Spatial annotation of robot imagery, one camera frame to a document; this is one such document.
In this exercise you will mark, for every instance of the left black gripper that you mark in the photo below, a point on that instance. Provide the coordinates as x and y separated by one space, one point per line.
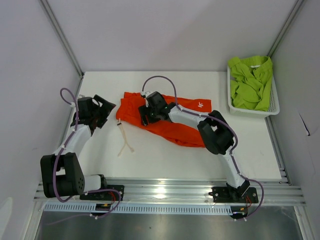
106 108

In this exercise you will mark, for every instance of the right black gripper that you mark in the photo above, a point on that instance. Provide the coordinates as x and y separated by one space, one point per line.
144 111

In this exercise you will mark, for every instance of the orange shorts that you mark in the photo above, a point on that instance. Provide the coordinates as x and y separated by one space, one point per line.
170 123

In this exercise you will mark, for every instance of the green shorts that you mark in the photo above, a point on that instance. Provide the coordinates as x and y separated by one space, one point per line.
250 87

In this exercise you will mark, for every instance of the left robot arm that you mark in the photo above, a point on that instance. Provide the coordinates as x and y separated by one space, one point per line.
61 171

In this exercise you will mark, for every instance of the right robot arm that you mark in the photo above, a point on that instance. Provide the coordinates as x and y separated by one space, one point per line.
217 136

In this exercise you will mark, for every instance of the white plastic basket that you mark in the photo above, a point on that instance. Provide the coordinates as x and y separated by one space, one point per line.
274 106

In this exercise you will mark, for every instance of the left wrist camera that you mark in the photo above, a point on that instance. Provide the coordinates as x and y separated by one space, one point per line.
80 96

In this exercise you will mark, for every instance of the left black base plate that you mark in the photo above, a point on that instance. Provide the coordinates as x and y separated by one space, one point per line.
105 195

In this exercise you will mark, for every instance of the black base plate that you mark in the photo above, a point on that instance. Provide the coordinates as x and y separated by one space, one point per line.
225 194
105 195

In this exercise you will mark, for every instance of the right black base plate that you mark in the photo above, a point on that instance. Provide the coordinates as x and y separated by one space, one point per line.
225 194

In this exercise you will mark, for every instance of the left aluminium corner post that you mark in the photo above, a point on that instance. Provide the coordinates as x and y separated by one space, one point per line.
61 36

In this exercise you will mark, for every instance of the aluminium corner post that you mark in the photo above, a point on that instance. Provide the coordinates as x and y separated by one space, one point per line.
293 14
61 36

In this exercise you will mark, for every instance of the white slotted cable duct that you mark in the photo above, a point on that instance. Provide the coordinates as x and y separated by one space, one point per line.
135 208

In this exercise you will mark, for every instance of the aluminium front rail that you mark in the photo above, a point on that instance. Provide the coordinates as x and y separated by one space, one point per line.
196 192

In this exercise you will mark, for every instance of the right aluminium corner post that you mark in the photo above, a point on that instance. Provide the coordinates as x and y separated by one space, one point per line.
293 14

